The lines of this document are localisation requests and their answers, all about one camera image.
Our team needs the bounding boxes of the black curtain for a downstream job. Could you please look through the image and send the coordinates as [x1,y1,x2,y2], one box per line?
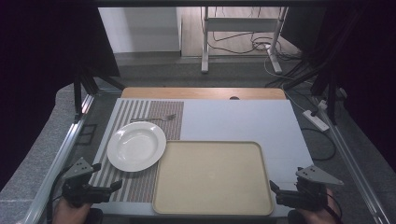
[279,0,396,174]
[0,0,120,191]

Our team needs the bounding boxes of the silver fork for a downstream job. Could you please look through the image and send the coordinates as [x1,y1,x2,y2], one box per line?
[130,113,177,123]

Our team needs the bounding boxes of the person's right hand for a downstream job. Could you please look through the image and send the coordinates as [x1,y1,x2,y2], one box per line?
[297,189,341,224]

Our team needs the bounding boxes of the white cabinet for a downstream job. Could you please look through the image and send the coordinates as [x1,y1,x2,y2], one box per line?
[97,7,183,54]

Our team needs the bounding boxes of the white round plate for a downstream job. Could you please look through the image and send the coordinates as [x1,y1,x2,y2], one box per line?
[106,120,167,173]

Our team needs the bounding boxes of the tangle of floor cables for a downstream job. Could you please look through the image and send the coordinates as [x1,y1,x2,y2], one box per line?
[206,7,312,89]

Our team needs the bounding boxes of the aluminium frame rail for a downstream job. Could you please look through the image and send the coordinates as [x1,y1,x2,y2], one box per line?
[21,93,95,224]
[311,96,396,224]

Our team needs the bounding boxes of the striped woven placemat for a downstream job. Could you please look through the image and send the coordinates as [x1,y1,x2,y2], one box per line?
[89,99,185,203]

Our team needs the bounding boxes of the beige plastic tray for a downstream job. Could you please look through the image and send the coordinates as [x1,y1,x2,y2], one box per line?
[151,140,275,217]

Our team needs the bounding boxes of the black floor cable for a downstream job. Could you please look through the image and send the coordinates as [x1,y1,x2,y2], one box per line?
[300,127,337,162]

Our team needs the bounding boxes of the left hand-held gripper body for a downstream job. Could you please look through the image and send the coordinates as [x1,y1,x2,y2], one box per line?
[61,157,112,208]

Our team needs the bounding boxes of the white metal desk frame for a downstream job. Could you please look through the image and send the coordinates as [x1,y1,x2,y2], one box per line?
[200,6,290,75]

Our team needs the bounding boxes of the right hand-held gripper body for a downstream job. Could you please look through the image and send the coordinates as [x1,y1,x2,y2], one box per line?
[276,164,345,211]

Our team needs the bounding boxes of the black frame post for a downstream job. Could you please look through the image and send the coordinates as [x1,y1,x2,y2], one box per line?
[72,66,127,123]
[311,66,340,126]

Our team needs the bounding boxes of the wooden table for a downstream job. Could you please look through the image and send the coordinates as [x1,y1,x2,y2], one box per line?
[120,87,287,101]

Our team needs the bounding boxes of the person's left hand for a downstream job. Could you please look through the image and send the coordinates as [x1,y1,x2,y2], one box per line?
[52,198,93,224]

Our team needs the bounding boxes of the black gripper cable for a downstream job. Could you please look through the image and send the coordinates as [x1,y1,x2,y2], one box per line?
[46,166,75,224]
[323,191,344,220]

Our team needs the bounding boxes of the white power strip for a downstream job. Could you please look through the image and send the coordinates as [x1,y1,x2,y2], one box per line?
[302,109,331,133]

